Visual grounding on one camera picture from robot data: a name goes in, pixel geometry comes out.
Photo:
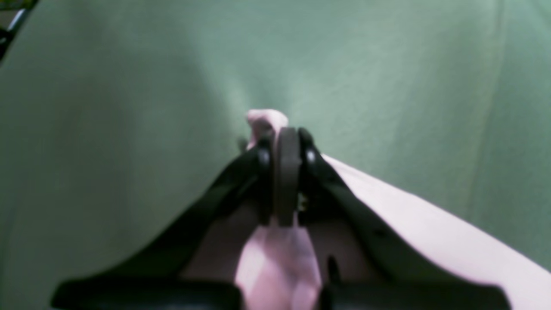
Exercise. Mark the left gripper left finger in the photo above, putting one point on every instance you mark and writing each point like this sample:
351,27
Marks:
193,263

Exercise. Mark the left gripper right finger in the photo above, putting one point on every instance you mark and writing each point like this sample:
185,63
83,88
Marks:
364,263

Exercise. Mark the pink t-shirt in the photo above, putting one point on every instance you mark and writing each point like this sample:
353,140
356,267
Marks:
284,227

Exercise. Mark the green table cloth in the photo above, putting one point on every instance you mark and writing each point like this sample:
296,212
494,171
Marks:
116,114

